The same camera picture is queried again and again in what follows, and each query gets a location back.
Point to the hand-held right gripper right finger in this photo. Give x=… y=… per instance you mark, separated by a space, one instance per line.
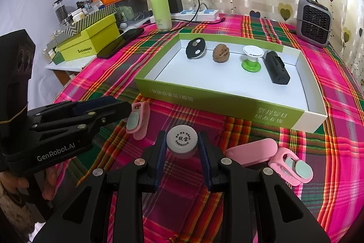
x=205 y=160

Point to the white power strip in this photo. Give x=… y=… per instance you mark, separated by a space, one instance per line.
x=199 y=14

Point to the black rectangular device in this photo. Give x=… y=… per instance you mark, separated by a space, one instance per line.
x=277 y=69

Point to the chevron striped box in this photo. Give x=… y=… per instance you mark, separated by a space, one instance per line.
x=85 y=22

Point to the small white capped bottle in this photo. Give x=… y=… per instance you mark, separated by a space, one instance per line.
x=182 y=140

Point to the white and green suction holder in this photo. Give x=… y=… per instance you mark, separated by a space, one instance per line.
x=254 y=56

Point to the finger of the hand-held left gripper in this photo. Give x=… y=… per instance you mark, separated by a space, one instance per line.
x=93 y=106
x=113 y=113

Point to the green cardboard box tray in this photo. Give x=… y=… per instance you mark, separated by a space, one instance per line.
x=221 y=80

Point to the pink green plaid cloth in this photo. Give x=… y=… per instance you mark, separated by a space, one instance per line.
x=327 y=174

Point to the dark glass jar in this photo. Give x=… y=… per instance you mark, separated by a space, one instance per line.
x=60 y=11

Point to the black charger plug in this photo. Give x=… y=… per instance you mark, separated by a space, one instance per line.
x=175 y=5

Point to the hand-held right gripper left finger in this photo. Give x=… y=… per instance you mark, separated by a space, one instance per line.
x=159 y=163

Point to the large walnut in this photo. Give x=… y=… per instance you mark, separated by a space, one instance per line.
x=221 y=53

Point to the grey desktop heater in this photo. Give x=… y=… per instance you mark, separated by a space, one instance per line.
x=314 y=23

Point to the pink clip with mint pads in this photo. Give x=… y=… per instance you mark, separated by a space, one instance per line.
x=290 y=167
x=136 y=120

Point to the pink case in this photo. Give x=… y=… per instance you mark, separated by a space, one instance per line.
x=250 y=150

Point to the black smartphone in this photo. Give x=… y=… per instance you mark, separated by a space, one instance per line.
x=119 y=43

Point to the black oval magnet case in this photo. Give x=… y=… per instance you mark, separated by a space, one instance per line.
x=196 y=48

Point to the white side shelf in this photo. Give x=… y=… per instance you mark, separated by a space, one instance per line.
x=64 y=68

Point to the person's left hand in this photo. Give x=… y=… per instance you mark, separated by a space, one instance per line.
x=51 y=180

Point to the green lotion bottle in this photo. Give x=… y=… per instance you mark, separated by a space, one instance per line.
x=160 y=9

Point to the yellow-green shoebox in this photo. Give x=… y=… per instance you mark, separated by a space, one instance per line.
x=88 y=43

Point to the person's left forearm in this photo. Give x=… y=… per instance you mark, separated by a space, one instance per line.
x=8 y=211

